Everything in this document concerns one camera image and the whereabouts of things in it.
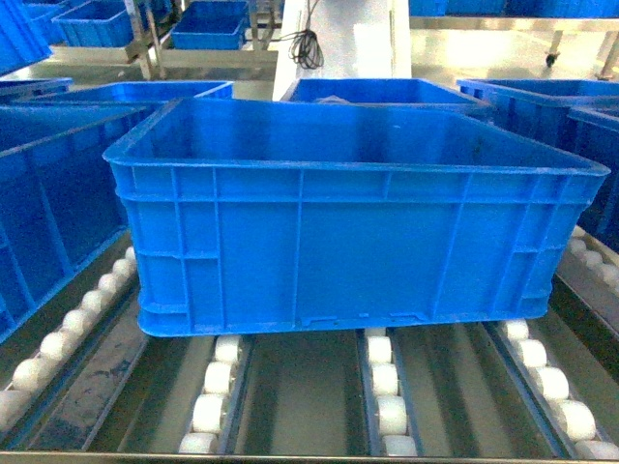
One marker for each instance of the blue crate on right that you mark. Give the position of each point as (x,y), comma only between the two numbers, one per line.
(575,115)

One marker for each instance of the blue crate behind left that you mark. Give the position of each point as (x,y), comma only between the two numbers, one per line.
(135,92)

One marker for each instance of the blue crate on left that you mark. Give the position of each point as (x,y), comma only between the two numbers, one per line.
(59,209)

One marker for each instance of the stainless steel roller shelf rack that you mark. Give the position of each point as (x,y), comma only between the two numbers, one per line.
(126,397)

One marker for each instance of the large blue plastic crate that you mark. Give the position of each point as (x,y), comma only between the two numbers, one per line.
(255,217)

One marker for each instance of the white pillar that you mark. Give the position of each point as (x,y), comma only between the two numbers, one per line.
(359,39)

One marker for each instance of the blue crate behind centre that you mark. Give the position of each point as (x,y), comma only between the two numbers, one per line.
(412,92)

